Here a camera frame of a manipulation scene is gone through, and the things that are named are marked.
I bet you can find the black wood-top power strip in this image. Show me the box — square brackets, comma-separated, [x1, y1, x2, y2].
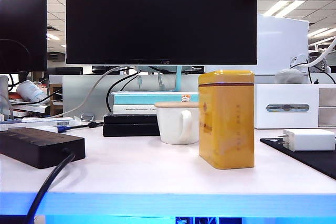
[0, 127, 86, 169]

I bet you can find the white 65W charger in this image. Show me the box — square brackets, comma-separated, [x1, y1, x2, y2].
[278, 129, 336, 152]

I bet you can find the round wooden mug lid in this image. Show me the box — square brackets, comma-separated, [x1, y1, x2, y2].
[154, 101, 200, 109]

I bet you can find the teal book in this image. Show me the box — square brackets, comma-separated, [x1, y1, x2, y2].
[110, 91, 200, 106]

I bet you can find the teal monitor stand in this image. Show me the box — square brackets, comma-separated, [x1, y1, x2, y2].
[174, 64, 183, 92]

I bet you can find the white ceramic mug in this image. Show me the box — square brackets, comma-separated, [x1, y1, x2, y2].
[156, 106, 200, 145]

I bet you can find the white book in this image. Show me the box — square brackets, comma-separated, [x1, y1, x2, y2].
[112, 104, 158, 114]

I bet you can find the black flat box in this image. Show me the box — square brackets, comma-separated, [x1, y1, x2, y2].
[103, 113, 158, 124]
[102, 123, 161, 137]

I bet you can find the yellow metal tin box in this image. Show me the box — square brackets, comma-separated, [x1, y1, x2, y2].
[198, 69, 255, 170]

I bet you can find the large black AOC monitor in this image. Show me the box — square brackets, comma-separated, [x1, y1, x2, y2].
[65, 0, 258, 65]

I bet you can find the brown wooden cabinet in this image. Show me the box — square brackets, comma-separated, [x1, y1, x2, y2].
[49, 83, 64, 116]

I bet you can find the white tissue box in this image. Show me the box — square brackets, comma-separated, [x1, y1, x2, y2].
[254, 83, 320, 130]

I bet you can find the white rounded lump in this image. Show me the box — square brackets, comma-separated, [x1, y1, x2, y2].
[274, 68, 305, 85]

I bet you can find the white blue barcode box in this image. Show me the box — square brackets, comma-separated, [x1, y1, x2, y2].
[0, 116, 76, 132]

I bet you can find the small white adapter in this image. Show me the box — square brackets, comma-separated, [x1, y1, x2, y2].
[34, 125, 73, 133]

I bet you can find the white board panel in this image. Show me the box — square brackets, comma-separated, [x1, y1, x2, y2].
[256, 13, 310, 75]

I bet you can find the white plastic bottle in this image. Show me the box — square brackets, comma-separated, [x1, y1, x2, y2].
[16, 80, 48, 103]

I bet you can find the stack of books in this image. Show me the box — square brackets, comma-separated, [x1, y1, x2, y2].
[7, 92, 50, 118]

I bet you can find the white grille desk fan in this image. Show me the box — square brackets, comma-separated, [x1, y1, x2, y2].
[308, 52, 333, 74]

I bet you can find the black mouse mat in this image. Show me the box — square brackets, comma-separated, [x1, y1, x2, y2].
[259, 136, 336, 180]

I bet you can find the small black monitor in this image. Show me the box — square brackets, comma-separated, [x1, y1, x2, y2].
[0, 0, 48, 73]

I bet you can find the black monitor cable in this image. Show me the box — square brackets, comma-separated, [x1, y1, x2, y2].
[106, 70, 141, 113]

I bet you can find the grey monitor cable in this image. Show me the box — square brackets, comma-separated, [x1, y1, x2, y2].
[47, 65, 137, 119]

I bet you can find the thin black cable with connector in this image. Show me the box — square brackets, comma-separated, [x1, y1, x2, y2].
[70, 121, 104, 130]

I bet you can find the thick black power strip cable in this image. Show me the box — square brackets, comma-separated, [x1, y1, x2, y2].
[23, 150, 77, 224]

